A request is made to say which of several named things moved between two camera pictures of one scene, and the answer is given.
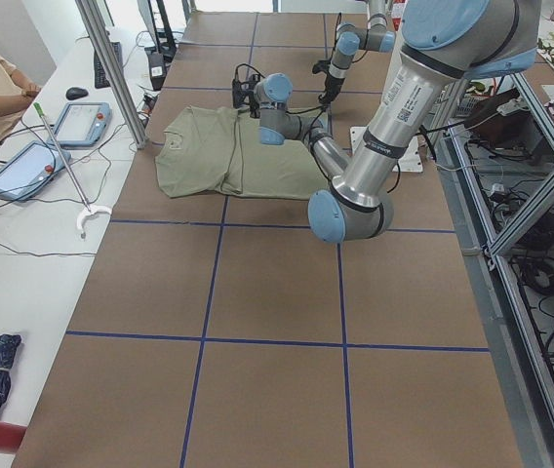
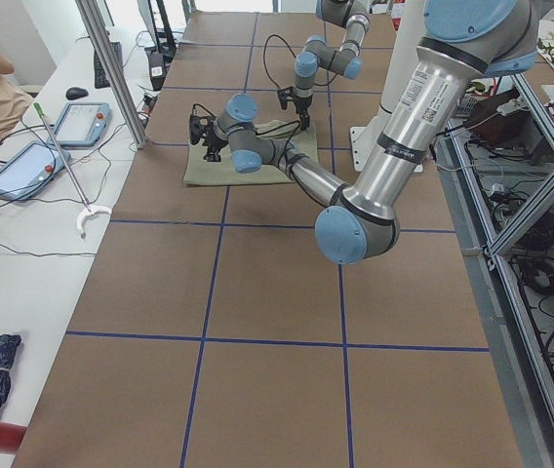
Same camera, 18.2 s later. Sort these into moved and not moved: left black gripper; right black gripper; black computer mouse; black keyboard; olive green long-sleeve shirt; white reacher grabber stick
Moved: olive green long-sleeve shirt; right black gripper; left black gripper
Not moved: black computer mouse; white reacher grabber stick; black keyboard
